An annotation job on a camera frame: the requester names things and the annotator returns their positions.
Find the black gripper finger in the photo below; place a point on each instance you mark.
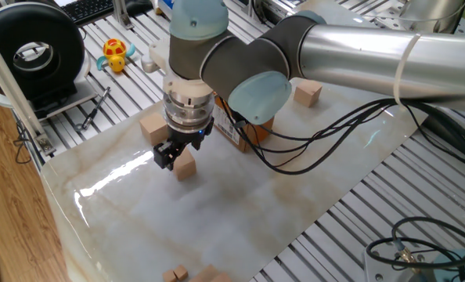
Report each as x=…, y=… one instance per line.
x=197, y=143
x=166, y=154

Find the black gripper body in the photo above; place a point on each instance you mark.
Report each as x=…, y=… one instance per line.
x=185, y=136

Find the large wooden cube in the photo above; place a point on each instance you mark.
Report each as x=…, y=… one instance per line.
x=222, y=278
x=307, y=94
x=152, y=129
x=185, y=168

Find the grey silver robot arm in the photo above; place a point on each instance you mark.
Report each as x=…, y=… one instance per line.
x=354, y=55

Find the taped cardboard parcel box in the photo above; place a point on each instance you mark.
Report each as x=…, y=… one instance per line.
x=228, y=125

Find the marble pattern mat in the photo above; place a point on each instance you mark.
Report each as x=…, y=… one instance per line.
x=217, y=219

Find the black silver pen tool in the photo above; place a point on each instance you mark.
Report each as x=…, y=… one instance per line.
x=93, y=111

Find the yellow toy turtle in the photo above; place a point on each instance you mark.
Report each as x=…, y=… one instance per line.
x=115, y=55

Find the small wooden cube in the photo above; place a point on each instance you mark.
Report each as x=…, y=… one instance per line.
x=169, y=277
x=181, y=273

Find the medium wooden cube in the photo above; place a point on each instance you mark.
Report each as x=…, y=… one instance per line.
x=196, y=279
x=209, y=272

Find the blue tissue pack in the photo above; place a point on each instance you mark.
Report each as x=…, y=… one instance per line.
x=164, y=4

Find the black keyboard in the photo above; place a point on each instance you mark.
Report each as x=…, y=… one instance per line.
x=87, y=9

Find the black round fan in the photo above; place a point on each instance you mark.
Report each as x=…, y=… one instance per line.
x=5, y=35

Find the silver metal cylinder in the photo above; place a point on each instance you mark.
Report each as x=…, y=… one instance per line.
x=432, y=11

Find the aluminium frame post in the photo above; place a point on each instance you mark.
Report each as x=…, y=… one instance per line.
x=9, y=86
x=122, y=15

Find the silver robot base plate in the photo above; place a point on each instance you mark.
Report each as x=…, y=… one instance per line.
x=377, y=266

